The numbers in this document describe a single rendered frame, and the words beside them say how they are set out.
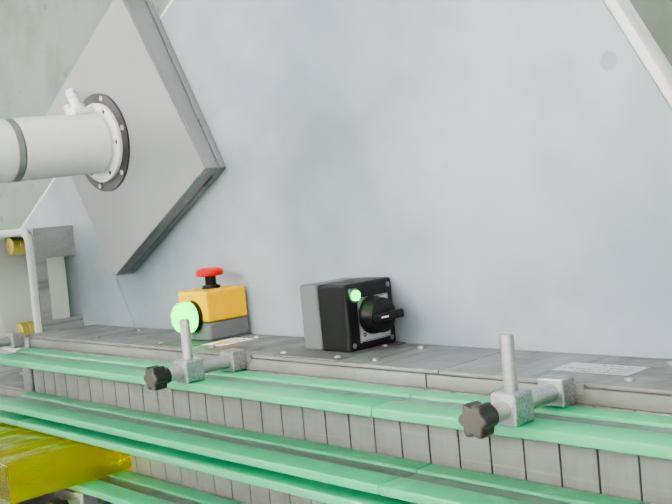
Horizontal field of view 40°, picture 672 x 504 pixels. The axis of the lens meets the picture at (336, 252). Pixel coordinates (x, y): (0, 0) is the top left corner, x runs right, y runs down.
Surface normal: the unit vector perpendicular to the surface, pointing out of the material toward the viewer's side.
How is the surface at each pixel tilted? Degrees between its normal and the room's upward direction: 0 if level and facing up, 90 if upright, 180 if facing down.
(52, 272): 90
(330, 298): 0
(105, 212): 3
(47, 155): 92
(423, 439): 0
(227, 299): 90
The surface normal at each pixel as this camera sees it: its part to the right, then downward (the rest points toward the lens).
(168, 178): -0.70, 0.15
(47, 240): 0.69, -0.03
